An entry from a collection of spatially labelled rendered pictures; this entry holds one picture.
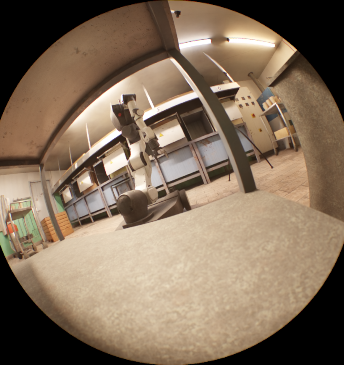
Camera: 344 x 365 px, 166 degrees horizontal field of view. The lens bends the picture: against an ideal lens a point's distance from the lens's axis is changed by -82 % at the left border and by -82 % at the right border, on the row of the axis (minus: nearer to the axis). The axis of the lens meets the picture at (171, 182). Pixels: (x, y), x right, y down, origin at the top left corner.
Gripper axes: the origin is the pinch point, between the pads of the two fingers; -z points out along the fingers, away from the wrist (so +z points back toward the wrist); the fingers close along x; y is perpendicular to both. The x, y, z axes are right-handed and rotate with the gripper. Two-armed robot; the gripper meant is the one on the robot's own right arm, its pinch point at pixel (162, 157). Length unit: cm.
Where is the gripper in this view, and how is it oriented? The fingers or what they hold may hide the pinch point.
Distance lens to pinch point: 109.1
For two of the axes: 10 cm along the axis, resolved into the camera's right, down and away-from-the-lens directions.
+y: -4.7, 1.5, 8.7
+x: 7.1, -5.2, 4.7
